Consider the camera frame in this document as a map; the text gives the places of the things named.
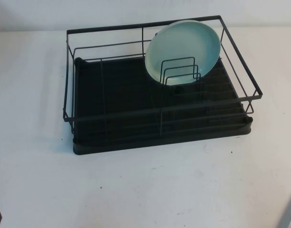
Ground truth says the light blue round plate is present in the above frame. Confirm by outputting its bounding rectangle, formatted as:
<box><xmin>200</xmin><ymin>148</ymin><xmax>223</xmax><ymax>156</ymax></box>
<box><xmin>145</xmin><ymin>19</ymin><xmax>222</xmax><ymax>86</ymax></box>

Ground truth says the black wire dish rack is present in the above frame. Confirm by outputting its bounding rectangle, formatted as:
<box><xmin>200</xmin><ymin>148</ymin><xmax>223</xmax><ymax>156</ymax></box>
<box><xmin>62</xmin><ymin>15</ymin><xmax>264</xmax><ymax>141</ymax></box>

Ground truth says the black plastic dish rack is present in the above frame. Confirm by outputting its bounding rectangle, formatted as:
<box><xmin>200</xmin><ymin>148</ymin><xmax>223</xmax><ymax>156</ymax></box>
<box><xmin>71</xmin><ymin>57</ymin><xmax>255</xmax><ymax>156</ymax></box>

